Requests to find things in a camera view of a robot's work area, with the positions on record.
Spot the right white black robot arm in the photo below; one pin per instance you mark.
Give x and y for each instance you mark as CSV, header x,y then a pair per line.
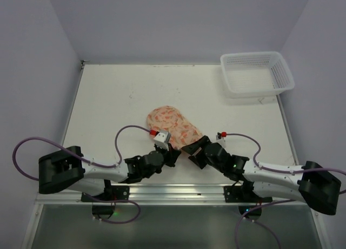
x,y
311,183

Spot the floral mesh laundry bag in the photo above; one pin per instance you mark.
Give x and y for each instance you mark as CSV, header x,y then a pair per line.
x,y
171,120

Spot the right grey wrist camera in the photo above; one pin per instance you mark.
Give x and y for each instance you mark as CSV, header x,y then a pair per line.
x,y
220,138

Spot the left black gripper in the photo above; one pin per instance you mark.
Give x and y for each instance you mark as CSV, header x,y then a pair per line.
x,y
172,155

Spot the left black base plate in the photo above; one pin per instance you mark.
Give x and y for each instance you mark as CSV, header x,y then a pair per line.
x,y
109,194

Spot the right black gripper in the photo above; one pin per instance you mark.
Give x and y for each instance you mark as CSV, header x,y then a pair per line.
x,y
200,150

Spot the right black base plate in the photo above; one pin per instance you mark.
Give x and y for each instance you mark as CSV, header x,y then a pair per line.
x,y
235,193

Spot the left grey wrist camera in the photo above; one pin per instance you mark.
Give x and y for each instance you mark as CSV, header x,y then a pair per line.
x,y
161,139

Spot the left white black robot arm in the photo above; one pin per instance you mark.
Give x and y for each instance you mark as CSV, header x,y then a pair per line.
x,y
69,169

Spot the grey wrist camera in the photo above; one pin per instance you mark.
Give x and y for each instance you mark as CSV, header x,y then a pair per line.
x,y
161,139
220,138

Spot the aluminium mounting rail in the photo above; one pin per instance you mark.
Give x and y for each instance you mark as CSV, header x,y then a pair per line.
x,y
169,194

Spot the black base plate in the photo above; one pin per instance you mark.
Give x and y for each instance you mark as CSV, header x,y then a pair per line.
x,y
109,194
235,193

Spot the white plastic basket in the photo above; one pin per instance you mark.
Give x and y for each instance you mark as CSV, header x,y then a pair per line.
x,y
256,74

